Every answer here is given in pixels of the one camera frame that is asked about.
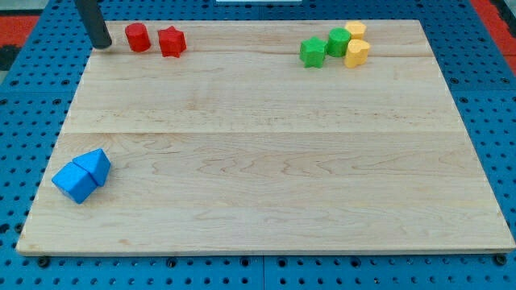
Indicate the light wooden board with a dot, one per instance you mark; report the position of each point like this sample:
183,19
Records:
235,148

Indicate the green star block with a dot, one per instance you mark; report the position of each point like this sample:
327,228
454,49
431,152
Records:
313,52

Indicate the red star block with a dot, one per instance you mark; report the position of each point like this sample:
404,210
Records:
172,42

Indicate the green cylinder block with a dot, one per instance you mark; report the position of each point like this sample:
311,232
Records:
338,39

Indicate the yellow heart block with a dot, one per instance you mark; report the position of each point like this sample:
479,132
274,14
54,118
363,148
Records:
357,53

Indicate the yellow block at back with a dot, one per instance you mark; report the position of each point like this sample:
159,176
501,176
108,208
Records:
357,29

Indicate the blue triangular prism block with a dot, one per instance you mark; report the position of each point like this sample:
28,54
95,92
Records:
96,163

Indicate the red cylinder block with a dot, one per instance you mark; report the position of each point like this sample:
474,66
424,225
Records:
137,37

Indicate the blue cube block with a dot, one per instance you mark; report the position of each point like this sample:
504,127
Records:
74,182

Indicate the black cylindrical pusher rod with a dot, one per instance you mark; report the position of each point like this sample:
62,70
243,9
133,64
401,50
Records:
94,23

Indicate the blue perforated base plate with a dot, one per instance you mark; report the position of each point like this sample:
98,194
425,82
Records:
39,87

